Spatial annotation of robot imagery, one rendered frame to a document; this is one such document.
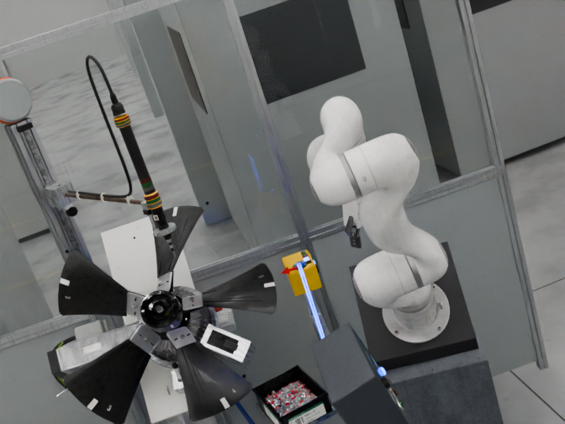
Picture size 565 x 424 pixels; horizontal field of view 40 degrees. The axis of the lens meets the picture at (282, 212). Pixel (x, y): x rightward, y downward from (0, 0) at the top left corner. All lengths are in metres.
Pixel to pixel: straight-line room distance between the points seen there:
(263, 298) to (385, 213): 0.80
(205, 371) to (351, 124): 1.02
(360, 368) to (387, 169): 0.44
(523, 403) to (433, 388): 1.39
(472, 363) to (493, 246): 1.26
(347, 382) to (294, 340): 1.65
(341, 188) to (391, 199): 0.13
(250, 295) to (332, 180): 0.89
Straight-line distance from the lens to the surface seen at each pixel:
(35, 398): 3.44
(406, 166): 1.59
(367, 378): 1.67
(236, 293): 2.40
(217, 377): 2.38
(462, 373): 2.22
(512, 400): 3.62
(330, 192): 1.57
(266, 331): 3.29
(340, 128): 1.64
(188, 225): 2.46
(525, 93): 6.09
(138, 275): 2.73
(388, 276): 1.87
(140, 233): 2.77
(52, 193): 2.83
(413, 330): 2.25
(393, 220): 1.70
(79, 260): 2.51
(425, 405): 2.26
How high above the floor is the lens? 2.16
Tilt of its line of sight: 20 degrees down
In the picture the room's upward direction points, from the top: 18 degrees counter-clockwise
